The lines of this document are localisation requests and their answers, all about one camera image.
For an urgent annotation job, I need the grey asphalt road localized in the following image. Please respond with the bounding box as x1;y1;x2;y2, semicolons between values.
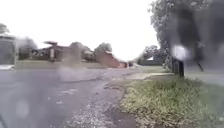
0;67;148;128

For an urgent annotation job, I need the pale building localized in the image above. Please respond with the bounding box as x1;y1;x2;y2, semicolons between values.
0;34;18;71

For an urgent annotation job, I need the pale concrete path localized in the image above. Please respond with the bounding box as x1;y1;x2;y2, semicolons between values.
125;71;175;81

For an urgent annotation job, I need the grass verge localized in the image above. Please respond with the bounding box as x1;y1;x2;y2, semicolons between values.
118;65;224;128

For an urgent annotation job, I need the dark post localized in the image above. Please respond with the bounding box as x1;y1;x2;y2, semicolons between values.
174;58;186;79

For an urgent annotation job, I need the row of distant trees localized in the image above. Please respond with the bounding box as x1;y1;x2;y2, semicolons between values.
15;36;114;63

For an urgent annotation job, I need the grass strip across road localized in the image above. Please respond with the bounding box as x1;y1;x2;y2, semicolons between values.
14;59;108;71

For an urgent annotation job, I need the red brick building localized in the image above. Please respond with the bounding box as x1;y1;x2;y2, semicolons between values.
95;49;130;70

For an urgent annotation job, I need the stand of dark trees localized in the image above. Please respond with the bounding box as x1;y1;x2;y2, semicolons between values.
137;0;224;72

